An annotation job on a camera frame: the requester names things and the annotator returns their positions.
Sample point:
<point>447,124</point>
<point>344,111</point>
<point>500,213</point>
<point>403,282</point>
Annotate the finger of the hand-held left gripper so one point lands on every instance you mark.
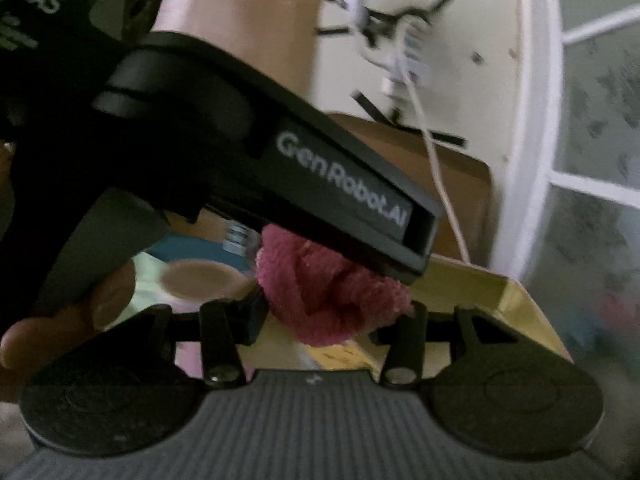
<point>241,241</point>

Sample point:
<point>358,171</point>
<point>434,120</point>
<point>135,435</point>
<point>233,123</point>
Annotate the yellow box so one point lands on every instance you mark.
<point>505,305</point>

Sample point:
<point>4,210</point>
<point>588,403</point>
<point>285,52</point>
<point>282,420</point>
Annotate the brown wooden board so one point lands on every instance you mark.
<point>250,25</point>

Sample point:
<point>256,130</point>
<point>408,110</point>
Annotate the white taped wall device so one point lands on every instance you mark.
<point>385,35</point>

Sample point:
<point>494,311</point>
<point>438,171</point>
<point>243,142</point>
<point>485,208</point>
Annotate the person's left hand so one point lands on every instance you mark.
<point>60,330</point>

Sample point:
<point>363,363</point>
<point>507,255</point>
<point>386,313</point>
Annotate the brown cardboard box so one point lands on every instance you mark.
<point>400,160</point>

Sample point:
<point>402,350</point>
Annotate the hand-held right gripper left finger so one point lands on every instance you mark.
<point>252,320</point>

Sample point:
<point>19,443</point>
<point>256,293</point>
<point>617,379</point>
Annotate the pink fluffy cloth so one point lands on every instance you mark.
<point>335,295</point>

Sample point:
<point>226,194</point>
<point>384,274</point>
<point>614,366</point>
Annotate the white framed window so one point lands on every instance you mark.
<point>535,110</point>

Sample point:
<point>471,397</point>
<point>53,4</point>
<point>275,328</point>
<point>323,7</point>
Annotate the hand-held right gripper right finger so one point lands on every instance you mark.
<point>406,332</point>

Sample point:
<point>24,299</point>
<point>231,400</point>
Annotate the colourful printed mat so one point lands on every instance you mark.
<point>200,272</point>

